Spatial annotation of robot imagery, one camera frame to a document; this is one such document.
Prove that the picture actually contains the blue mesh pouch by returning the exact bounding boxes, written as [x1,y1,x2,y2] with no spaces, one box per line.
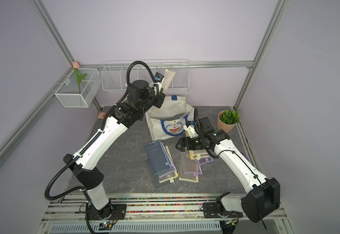
[144,140,172,176]

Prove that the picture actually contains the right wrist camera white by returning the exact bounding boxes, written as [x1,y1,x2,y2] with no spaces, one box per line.
[184,122,199,138]

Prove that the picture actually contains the green plant in beige pot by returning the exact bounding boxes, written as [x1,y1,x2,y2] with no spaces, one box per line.
[217,110,240,133]

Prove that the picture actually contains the grey mesh pouch front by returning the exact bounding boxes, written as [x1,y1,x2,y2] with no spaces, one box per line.
[144,159,172,192]

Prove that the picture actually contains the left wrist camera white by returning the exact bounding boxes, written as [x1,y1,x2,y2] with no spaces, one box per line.
[153,72,165,85]

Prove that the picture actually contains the yellow mesh pouch top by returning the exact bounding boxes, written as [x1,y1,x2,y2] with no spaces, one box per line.
[161,69,176,94]

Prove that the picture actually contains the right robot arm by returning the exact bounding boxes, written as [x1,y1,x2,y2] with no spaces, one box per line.
[175,109,281,223]

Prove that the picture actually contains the red rubber glove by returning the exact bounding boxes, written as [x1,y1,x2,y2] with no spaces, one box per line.
[98,112,106,119]

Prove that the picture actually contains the purple mesh pouch under pile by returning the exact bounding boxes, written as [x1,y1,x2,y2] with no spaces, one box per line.
[184,157,214,177]

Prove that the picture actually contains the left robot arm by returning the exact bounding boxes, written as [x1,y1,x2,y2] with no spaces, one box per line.
[44,61,174,220]

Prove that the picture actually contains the long white wire wall basket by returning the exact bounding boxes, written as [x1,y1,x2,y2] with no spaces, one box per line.
[101,59,190,92]

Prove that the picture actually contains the artificial pink tulip flower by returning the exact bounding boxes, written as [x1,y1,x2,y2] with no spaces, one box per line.
[72,61,87,94]

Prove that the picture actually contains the white canvas Doraemon tote bag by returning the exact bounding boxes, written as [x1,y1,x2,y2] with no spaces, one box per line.
[145,95,194,141]

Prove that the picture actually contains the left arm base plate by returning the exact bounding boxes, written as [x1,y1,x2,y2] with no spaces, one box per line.
[86,204,127,220]

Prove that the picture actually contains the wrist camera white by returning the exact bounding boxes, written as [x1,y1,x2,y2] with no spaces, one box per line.
[184,122,199,138]
[153,72,165,85]

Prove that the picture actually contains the white slotted vent grille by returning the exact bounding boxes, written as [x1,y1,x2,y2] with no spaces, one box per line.
[48,220,222,234]

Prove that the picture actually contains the purple mesh pouch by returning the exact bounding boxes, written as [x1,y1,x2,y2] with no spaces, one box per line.
[184,157,214,177]
[158,142,178,180]

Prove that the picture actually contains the small white mesh wall basket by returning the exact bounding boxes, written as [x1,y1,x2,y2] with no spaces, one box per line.
[55,68,102,108]

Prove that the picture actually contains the yellow mesh pouch bottom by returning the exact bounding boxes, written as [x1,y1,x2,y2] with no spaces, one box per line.
[179,152,199,183]

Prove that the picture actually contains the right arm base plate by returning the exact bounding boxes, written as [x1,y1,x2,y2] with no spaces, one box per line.
[200,201,243,218]

